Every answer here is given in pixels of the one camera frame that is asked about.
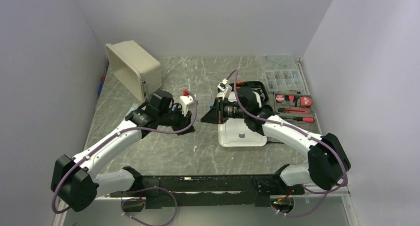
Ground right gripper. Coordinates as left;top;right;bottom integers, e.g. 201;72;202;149
201;97;248;124

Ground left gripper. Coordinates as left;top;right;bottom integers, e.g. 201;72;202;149
158;104;195;136

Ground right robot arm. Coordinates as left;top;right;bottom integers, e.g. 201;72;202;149
201;87;351;194

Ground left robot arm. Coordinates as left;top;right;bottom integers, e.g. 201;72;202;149
51;90;198;214

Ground clear test tube rack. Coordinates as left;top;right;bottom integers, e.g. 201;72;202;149
195;93;215;122

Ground white tray lid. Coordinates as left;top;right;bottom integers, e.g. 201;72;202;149
216;91;268;148

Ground blue plastic bag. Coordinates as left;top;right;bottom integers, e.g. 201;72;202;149
127;104;144;114

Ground black orange tool case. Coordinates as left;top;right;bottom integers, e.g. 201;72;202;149
211;79;269;112

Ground beige plastic bin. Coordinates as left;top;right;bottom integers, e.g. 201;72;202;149
105;40;162;103

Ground red utility knife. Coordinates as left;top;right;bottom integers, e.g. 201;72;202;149
277;108;311;114

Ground clear compartment organizer box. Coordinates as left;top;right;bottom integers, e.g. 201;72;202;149
259;55;306;94

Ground blue red pens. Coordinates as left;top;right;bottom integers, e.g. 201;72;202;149
97;66;108;97

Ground grey tool tray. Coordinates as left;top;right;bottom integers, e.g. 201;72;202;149
272;93;321;134

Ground red tape measure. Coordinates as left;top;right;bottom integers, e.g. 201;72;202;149
299;96;313;108

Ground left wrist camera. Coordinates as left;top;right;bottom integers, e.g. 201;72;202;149
179;89;198;116

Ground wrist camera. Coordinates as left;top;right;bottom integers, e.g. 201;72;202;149
217;79;232;100
179;89;198;116

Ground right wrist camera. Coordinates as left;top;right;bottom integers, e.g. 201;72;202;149
217;79;232;100

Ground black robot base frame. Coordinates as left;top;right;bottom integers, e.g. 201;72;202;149
110;172;304;209

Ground red handled screwdriver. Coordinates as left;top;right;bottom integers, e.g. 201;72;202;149
293;117;315;123

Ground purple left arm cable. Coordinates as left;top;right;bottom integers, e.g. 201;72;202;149
52;93;199;215

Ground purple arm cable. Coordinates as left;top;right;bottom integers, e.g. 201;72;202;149
52;93;199;215
223;69;349;219

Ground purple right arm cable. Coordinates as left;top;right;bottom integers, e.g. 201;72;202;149
223;69;349;219

